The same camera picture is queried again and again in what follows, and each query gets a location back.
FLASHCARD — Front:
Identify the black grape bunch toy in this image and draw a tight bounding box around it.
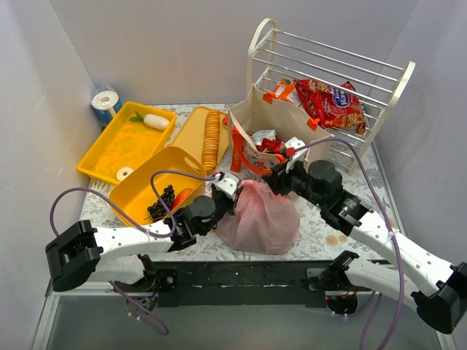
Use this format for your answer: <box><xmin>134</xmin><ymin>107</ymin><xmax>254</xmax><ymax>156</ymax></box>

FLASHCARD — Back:
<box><xmin>147</xmin><ymin>184</ymin><xmax>175</xmax><ymax>222</ymax></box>

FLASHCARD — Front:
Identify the orange snack packet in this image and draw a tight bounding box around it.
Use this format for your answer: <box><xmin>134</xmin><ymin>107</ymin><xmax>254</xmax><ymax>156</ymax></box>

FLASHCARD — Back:
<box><xmin>273</xmin><ymin>79</ymin><xmax>296</xmax><ymax>105</ymax></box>

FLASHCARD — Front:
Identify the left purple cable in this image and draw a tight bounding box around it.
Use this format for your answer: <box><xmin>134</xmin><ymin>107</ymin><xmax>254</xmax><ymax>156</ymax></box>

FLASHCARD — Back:
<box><xmin>49</xmin><ymin>169</ymin><xmax>223</xmax><ymax>336</ymax></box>

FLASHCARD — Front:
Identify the cream metal shelf rack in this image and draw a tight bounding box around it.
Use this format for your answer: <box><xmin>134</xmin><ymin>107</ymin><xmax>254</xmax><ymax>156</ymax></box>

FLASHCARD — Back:
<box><xmin>247</xmin><ymin>18</ymin><xmax>416</xmax><ymax>156</ymax></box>

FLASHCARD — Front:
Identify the white red chips bag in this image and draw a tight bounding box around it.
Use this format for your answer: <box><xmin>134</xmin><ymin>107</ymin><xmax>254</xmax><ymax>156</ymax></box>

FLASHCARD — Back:
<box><xmin>250</xmin><ymin>129</ymin><xmax>283</xmax><ymax>153</ymax></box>

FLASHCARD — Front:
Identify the yellow deep bin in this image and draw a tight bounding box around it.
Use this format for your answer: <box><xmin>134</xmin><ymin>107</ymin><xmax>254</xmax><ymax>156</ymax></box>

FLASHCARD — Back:
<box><xmin>109</xmin><ymin>147</ymin><xmax>207</xmax><ymax>225</ymax></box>

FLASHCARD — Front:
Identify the yellow rectangular tray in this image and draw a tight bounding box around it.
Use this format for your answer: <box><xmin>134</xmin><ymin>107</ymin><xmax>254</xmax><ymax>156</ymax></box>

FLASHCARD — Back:
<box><xmin>77</xmin><ymin>101</ymin><xmax>177</xmax><ymax>184</ymax></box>

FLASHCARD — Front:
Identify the orange carrot toy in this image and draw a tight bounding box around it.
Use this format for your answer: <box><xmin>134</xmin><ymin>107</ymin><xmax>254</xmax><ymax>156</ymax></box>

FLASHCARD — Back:
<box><xmin>171</xmin><ymin>188</ymin><xmax>193</xmax><ymax>210</ymax></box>

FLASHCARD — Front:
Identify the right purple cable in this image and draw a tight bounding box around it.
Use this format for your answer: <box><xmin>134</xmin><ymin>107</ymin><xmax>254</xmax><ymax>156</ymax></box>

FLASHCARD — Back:
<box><xmin>295</xmin><ymin>138</ymin><xmax>406</xmax><ymax>350</ymax></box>

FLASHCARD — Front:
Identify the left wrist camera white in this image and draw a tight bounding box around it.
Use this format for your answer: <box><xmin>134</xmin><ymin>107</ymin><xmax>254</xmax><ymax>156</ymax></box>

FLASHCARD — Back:
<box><xmin>212</xmin><ymin>171</ymin><xmax>241</xmax><ymax>201</ymax></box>

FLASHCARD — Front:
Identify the yellow flat tray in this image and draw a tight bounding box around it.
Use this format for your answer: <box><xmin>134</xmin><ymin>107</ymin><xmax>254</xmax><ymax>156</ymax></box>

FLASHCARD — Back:
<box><xmin>171</xmin><ymin>106</ymin><xmax>229</xmax><ymax>165</ymax></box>

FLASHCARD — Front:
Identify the beige paper grocery bag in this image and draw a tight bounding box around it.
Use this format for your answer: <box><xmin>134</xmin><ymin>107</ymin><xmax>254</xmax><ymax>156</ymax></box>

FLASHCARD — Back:
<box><xmin>228</xmin><ymin>85</ymin><xmax>331</xmax><ymax>175</ymax></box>

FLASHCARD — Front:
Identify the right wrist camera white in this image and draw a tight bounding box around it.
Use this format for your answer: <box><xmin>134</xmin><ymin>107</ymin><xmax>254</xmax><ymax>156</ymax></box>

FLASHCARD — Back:
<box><xmin>285</xmin><ymin>136</ymin><xmax>308</xmax><ymax>173</ymax></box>

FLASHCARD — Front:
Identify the red snack bag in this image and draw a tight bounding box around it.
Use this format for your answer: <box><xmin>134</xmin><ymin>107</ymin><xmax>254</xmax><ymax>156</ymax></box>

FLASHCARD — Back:
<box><xmin>294</xmin><ymin>79</ymin><xmax>366</xmax><ymax>135</ymax></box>

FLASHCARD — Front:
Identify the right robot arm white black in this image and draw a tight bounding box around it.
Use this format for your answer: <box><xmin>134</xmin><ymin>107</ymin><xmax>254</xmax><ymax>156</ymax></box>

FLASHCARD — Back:
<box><xmin>263</xmin><ymin>160</ymin><xmax>466</xmax><ymax>334</ymax></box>

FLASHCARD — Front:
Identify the purple cable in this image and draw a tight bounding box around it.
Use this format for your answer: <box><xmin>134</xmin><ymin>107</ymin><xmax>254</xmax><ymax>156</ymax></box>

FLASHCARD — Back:
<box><xmin>49</xmin><ymin>169</ymin><xmax>223</xmax><ymax>336</ymax></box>
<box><xmin>295</xmin><ymin>138</ymin><xmax>406</xmax><ymax>350</ymax></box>

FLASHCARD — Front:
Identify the pink plastic grocery bag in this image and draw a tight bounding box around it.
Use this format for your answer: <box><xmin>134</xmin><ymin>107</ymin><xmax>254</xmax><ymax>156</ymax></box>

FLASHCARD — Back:
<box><xmin>215</xmin><ymin>179</ymin><xmax>300</xmax><ymax>255</ymax></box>

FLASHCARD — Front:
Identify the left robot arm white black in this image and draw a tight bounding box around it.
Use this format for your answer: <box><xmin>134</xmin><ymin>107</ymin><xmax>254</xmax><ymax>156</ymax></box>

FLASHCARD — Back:
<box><xmin>45</xmin><ymin>180</ymin><xmax>241</xmax><ymax>292</ymax></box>

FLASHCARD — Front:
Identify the row of round crackers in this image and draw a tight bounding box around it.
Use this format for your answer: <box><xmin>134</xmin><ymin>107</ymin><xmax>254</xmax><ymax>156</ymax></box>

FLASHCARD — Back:
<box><xmin>201</xmin><ymin>109</ymin><xmax>220</xmax><ymax>173</ymax></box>

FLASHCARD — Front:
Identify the tissue roll blue pack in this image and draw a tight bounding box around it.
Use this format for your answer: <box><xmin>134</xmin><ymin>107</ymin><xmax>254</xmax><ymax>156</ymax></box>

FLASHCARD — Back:
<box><xmin>90</xmin><ymin>89</ymin><xmax>123</xmax><ymax>125</ymax></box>

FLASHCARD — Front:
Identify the white radish toy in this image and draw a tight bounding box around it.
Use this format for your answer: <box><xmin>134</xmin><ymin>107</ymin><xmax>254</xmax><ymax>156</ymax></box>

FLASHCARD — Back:
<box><xmin>128</xmin><ymin>112</ymin><xmax>169</xmax><ymax>131</ymax></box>

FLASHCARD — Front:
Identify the white ring slice toy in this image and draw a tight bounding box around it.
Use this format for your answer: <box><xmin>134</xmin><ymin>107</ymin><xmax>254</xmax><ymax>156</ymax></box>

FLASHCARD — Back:
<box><xmin>115</xmin><ymin>166</ymin><xmax>134</xmax><ymax>182</ymax></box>

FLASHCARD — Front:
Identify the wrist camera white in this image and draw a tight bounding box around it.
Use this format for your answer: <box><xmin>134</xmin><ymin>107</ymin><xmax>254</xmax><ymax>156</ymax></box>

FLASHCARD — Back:
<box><xmin>285</xmin><ymin>136</ymin><xmax>308</xmax><ymax>173</ymax></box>
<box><xmin>212</xmin><ymin>171</ymin><xmax>241</xmax><ymax>201</ymax></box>

